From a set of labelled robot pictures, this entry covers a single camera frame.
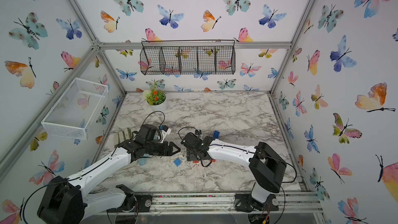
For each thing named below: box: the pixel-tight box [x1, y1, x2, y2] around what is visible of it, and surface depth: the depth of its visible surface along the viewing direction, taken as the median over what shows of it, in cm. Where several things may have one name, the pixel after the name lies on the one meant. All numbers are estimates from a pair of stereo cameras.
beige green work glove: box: [117, 127, 133, 145], surface depth 98 cm
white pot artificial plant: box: [142, 87, 167, 112], surface depth 100 cm
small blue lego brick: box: [173, 157, 182, 167], surface depth 88 cm
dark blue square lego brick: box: [212, 130, 221, 139], surface depth 97 cm
